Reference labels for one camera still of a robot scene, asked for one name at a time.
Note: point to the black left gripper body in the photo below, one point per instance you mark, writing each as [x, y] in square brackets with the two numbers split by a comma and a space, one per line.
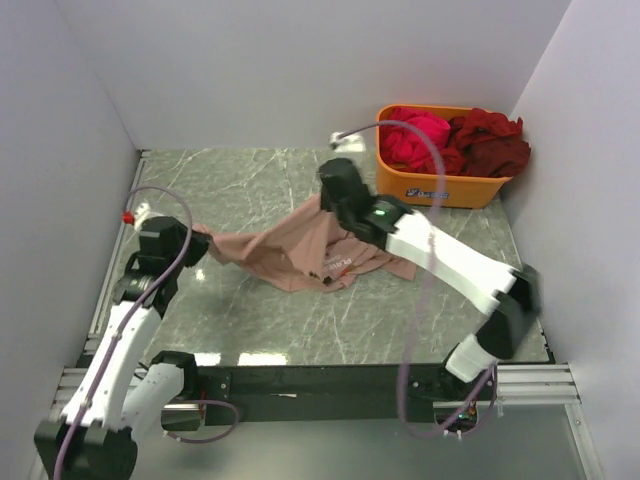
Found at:
[196, 251]

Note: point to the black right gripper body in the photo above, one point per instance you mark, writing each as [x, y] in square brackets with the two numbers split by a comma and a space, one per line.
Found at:
[333, 207]

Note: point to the dusty pink printed t-shirt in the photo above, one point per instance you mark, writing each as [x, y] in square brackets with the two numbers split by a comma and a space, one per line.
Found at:
[307, 250]

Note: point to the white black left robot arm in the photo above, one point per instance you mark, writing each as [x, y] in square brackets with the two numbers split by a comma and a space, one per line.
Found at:
[97, 433]

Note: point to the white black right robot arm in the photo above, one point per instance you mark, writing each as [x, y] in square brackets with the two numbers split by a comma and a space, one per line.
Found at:
[509, 297]

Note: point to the orange plastic laundry basket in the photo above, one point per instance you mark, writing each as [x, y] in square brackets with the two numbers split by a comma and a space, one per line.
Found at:
[424, 189]

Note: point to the bright pink crumpled t-shirt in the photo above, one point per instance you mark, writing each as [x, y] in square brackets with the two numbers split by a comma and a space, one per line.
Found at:
[404, 150]

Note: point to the dark red crumpled t-shirt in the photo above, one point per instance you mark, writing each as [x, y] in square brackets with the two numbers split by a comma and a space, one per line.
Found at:
[483, 144]

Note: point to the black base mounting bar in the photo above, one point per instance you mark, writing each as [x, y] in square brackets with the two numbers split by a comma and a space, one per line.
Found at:
[320, 393]

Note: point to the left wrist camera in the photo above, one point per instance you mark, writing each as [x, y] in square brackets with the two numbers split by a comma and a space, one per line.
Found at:
[138, 216]

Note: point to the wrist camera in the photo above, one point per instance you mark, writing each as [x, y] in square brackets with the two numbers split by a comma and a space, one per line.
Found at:
[341, 143]
[138, 216]

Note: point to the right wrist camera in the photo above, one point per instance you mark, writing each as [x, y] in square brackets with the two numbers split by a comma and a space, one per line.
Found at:
[341, 143]

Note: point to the aluminium extrusion rail frame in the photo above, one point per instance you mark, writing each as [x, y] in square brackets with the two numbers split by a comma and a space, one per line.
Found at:
[516, 384]

